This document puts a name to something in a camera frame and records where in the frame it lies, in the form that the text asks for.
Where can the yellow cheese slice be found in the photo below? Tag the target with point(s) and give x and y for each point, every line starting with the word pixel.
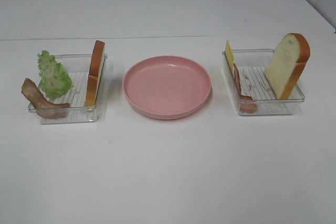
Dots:
pixel 229 55

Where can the bacon strip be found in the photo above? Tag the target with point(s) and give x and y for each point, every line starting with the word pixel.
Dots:
pixel 39 99
pixel 243 107

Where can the bread slice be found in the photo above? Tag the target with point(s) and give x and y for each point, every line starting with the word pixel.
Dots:
pixel 94 75
pixel 287 64

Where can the green lettuce leaf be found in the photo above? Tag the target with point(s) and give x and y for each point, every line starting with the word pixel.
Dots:
pixel 55 80

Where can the pink round plate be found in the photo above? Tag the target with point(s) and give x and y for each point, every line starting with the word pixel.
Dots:
pixel 167 87

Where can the clear right plastic tray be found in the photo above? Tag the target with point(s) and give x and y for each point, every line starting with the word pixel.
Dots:
pixel 251 64

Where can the clear plastic tray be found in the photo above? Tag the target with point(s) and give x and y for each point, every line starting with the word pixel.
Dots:
pixel 251 64
pixel 77 67

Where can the clear left plastic tray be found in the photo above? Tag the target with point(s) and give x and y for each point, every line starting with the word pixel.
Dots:
pixel 77 67

